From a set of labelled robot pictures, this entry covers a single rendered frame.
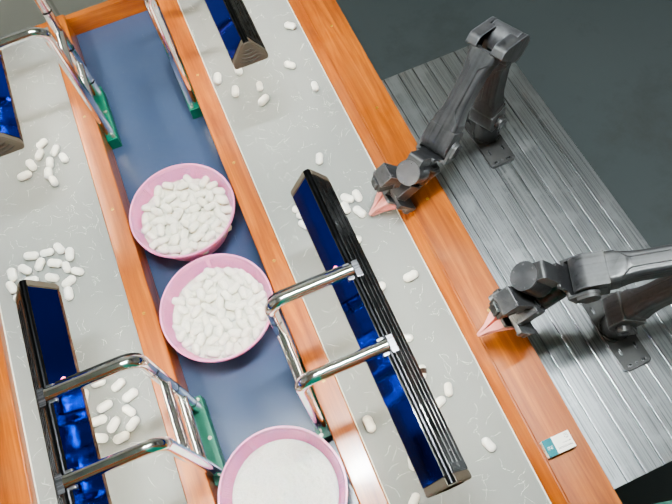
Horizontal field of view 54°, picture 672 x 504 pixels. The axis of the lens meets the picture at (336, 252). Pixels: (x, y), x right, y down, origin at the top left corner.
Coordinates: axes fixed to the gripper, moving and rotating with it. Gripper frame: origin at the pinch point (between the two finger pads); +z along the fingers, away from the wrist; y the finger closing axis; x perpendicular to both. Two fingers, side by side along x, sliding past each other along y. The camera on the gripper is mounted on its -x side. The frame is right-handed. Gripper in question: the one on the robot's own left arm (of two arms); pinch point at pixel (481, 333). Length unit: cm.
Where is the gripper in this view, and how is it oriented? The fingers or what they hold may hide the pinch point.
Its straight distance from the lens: 141.4
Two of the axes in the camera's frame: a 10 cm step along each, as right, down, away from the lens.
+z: -6.5, 5.6, 5.1
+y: 3.8, 8.2, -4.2
